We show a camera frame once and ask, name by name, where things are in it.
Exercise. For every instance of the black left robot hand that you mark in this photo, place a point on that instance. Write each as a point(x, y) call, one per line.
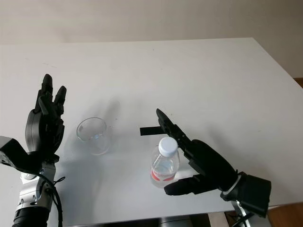
point(39, 132)

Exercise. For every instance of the black tape strip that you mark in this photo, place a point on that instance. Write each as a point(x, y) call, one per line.
point(149, 131)

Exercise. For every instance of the dark grey robot torso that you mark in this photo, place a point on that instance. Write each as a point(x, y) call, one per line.
point(161, 221)

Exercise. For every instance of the clear plastic cup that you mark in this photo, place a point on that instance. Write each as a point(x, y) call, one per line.
point(94, 139)

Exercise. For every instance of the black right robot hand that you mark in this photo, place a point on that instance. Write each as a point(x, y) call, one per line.
point(210, 165)

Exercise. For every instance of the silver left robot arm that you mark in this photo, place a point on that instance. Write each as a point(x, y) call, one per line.
point(29, 196)

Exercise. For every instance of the clear water bottle white cap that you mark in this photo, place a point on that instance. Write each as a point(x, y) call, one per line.
point(165, 165)

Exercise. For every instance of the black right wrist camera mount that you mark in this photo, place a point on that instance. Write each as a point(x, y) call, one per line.
point(255, 191)

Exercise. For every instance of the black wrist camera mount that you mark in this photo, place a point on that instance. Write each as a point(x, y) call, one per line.
point(11, 153)
point(255, 191)

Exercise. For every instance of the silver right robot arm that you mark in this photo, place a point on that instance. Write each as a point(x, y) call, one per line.
point(241, 210)

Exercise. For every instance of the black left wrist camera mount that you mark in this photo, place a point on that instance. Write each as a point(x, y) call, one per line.
point(11, 153)

